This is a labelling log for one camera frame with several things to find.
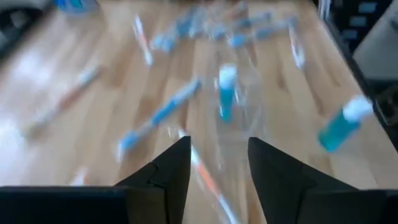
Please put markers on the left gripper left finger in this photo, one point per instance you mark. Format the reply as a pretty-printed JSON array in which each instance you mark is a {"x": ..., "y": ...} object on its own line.
[{"x": 161, "y": 193}]

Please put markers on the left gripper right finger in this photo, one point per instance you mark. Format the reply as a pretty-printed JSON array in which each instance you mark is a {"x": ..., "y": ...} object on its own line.
[{"x": 280, "y": 186}]

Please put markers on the orange toothbrush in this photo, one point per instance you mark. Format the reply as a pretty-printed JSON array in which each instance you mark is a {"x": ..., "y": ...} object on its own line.
[
  {"x": 214, "y": 189},
  {"x": 66, "y": 98},
  {"x": 141, "y": 37},
  {"x": 297, "y": 49}
]

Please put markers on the teal mouthwash bottle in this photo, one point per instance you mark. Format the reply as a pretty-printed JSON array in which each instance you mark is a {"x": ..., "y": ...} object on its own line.
[
  {"x": 226, "y": 99},
  {"x": 337, "y": 130}
]

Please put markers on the clear plastic bag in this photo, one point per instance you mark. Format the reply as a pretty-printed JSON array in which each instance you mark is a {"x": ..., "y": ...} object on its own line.
[{"x": 248, "y": 102}]

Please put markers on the white blue wipes canister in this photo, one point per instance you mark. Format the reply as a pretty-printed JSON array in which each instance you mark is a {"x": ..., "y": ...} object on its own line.
[{"x": 71, "y": 5}]

